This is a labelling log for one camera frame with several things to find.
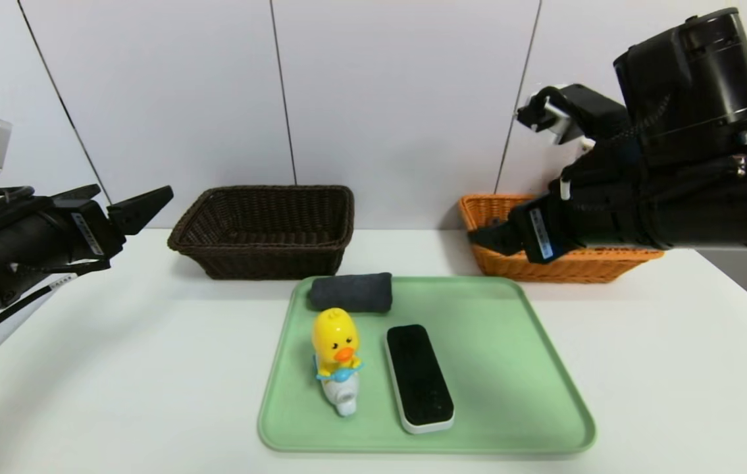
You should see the black whiteboard eraser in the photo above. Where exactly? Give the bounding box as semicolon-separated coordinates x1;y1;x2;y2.
384;323;455;435

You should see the dark grey rolled towel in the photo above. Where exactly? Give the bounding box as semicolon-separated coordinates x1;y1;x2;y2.
308;273;393;314

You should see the orange wicker basket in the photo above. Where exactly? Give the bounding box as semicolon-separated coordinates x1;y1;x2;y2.
457;194;665;284

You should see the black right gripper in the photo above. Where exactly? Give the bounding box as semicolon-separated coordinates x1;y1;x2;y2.
467;178;646;265

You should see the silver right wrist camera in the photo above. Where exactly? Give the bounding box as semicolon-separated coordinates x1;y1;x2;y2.
517;84;631;145

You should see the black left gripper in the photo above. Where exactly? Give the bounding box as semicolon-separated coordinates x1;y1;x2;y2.
0;185;174;294

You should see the yellow duck toy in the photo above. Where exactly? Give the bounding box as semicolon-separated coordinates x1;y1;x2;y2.
311;307;363;417

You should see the dark brown wicker basket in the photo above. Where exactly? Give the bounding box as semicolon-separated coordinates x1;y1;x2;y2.
168;186;355;282

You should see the light green plastic tray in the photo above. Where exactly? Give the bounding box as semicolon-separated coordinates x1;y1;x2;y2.
257;276;596;454

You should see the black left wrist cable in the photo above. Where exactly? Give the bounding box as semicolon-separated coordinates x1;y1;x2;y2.
0;260;111;343

